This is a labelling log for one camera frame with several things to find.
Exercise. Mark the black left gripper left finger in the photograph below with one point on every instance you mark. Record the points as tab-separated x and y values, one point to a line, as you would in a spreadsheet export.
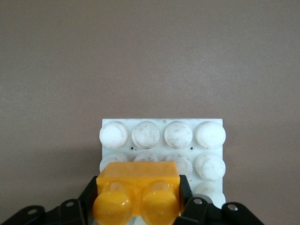
70	211

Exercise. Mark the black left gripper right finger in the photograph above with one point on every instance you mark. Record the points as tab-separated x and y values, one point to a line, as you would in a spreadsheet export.
199	212

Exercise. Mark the yellow two-stud block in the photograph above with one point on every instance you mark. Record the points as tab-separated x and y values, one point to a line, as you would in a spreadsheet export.
138	178

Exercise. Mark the white studded base plate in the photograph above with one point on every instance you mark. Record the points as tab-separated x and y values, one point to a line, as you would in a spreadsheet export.
161	145

